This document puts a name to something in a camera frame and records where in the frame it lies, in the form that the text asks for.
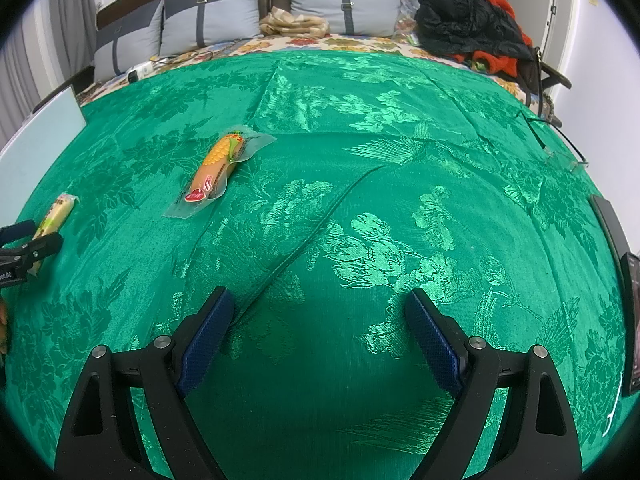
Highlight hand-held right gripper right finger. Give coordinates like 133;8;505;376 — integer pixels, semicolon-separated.
404;288;583;480

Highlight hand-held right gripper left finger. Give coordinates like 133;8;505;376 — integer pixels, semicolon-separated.
54;286;236;480

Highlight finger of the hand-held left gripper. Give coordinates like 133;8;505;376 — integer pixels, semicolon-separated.
0;232;65;274
0;220;37;249

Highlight yellow-green snack bar packet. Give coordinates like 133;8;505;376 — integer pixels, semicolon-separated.
27;193;81;277

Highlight white storage box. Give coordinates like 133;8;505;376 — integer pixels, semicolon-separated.
0;85;87;162

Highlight corn print sausage packet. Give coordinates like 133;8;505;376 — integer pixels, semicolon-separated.
164;127;276;220

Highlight person's left hand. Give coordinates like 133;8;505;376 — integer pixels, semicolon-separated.
0;300;11;357

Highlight green floral blanket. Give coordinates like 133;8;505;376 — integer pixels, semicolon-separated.
0;49;638;480

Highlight white floss pick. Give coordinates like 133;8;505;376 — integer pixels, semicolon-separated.
602;370;624;436

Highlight black smartphone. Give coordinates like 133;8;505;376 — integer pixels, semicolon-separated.
620;254;640;395

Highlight grey curtain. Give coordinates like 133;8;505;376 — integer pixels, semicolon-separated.
30;0;98;106

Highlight black-framed eyeglasses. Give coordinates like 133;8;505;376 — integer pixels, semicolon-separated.
517;110;590;174

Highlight black handbag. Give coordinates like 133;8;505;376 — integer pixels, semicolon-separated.
515;47;571;107

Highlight orange garment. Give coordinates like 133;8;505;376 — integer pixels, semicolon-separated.
455;0;534;77

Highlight colourful floral bed sheet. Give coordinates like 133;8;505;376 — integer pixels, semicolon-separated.
75;32;556;111

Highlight clear plastic bag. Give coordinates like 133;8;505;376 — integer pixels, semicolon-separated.
392;0;421;44

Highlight black jacket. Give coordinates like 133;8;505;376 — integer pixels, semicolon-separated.
415;0;533;61

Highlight beige patterned cloth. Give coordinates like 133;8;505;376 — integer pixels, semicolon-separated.
259;6;331;39

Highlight white door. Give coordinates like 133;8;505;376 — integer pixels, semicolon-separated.
495;0;576;71

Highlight tangled cable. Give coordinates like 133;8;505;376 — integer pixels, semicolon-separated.
150;49;217;65

